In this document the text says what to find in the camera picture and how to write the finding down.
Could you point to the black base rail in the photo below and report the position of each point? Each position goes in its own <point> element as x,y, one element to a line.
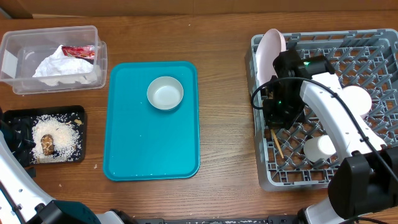
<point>273,219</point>

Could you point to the brown food piece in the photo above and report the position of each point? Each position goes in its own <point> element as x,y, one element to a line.
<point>47,144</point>

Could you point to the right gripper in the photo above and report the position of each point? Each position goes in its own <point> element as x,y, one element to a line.
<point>274,119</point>

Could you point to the grey bowl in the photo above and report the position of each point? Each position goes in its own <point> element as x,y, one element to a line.
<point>165,93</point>

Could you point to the teal serving tray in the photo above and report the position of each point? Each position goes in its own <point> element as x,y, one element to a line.
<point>143,142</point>

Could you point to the white napkin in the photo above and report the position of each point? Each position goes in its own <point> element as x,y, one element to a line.
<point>58,68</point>

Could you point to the small white plate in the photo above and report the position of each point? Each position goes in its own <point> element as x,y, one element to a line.
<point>358,100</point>

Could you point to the rice food waste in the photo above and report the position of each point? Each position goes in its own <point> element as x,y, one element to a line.
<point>66,139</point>

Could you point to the grey dishwasher rack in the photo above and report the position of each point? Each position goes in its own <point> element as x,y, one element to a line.
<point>365,58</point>

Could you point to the clear plastic bin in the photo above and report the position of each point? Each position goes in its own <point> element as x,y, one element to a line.
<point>22,52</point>

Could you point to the large white plate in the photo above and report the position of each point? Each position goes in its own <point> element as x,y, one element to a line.
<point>269,48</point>

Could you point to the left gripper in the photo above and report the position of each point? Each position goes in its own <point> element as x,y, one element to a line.
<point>22,126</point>

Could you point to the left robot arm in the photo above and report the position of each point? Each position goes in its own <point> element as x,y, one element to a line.
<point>28,203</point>

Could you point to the wooden chopstick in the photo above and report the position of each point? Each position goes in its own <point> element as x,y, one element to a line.
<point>276,141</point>

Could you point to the red snack wrapper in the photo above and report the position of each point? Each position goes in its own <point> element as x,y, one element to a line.
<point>85,52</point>

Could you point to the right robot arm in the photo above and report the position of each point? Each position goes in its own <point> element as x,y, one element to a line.
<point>366,180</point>

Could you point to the black rectangular tray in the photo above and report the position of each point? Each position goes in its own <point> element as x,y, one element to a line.
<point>75,113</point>

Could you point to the white cup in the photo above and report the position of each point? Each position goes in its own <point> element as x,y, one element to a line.
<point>319,148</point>

